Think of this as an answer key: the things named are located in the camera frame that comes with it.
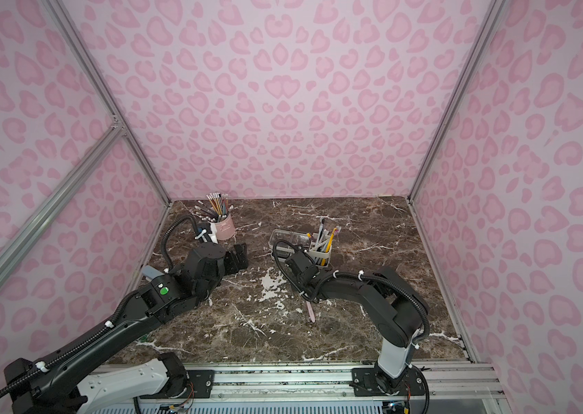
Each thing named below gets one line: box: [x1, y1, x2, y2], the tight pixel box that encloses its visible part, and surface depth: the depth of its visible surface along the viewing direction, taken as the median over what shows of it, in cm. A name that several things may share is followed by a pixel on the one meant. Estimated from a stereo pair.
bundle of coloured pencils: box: [194, 192, 229, 223], surface depth 103 cm
